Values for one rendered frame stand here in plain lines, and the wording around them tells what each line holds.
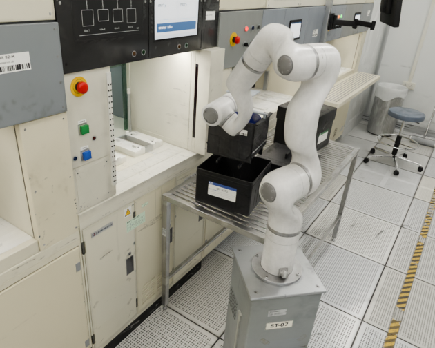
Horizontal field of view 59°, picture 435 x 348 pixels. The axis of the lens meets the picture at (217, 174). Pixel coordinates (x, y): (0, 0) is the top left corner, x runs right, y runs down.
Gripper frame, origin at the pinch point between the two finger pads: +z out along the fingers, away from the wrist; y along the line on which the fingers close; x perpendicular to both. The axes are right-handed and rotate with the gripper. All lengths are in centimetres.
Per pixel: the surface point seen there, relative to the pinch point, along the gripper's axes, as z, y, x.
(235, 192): -14.0, 6.5, -39.4
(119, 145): -7, -62, -35
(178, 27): -5.5, -29.2, 25.3
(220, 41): 26.3, -23.7, 17.1
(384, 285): 69, 86, -126
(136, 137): 7, -61, -35
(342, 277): 62, 60, -126
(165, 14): -13.9, -30.4, 30.7
